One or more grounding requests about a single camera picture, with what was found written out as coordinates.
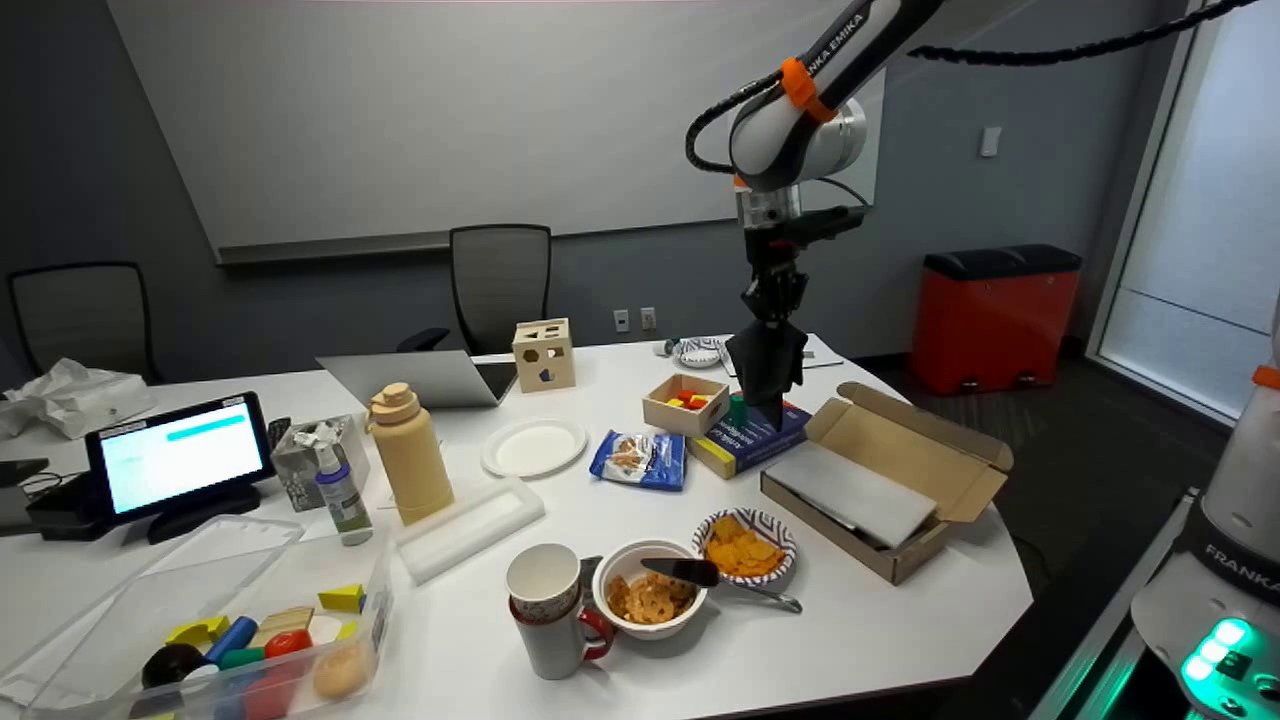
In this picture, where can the small spray bottle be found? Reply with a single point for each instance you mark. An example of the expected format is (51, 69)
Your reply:
(333, 476)

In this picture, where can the white paper plate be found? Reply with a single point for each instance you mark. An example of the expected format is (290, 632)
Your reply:
(535, 451)

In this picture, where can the stacked white paper cups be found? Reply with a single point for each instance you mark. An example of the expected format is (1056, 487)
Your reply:
(548, 611)

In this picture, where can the grey carton box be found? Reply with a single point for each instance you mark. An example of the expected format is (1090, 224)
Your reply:
(297, 464)

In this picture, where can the blue and yellow book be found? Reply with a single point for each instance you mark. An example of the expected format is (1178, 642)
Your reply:
(746, 441)

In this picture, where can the white papers on table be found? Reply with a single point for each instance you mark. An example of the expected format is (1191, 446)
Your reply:
(816, 354)

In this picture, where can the wooden shape sorter cube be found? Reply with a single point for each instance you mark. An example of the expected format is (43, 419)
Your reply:
(540, 354)

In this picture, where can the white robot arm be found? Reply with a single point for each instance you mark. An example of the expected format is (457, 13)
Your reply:
(793, 126)

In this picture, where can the black office chair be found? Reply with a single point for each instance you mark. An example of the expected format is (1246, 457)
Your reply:
(95, 312)
(502, 274)

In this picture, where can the black office chair centre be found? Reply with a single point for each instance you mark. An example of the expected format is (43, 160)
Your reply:
(502, 274)

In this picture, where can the white bowl of food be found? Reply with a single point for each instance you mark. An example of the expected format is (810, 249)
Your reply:
(642, 601)

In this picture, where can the grey laptop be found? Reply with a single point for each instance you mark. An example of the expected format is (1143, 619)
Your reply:
(436, 378)

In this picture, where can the crumpled white plastic bag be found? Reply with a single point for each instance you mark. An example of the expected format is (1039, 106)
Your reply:
(74, 397)

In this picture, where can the clear bin of toys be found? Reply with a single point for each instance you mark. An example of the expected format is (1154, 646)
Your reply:
(239, 623)

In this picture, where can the red trash bin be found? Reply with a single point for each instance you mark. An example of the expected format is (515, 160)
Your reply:
(992, 317)

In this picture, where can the white whiteboard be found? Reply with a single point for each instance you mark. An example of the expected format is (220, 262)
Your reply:
(381, 126)

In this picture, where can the open cardboard box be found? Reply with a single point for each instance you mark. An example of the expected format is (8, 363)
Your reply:
(886, 482)

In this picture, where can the small box of colourful blocks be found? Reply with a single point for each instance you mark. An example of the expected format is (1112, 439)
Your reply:
(687, 405)

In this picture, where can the black spatula with metal handle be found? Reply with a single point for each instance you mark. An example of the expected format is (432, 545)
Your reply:
(705, 574)

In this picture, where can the black tablet with lit screen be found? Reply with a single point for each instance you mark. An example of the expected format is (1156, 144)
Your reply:
(185, 464)

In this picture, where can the black office chair left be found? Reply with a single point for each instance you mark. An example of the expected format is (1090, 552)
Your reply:
(95, 312)

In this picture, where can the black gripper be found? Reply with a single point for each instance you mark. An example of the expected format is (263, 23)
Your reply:
(776, 224)

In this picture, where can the tan water bottle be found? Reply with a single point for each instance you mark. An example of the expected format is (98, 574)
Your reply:
(411, 452)

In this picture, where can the patterned bowl of orange chips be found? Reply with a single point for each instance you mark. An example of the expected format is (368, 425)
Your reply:
(751, 548)

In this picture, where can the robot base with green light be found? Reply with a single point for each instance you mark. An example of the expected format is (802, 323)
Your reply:
(1164, 649)

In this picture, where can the blue snack bag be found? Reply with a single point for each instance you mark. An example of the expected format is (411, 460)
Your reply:
(655, 460)

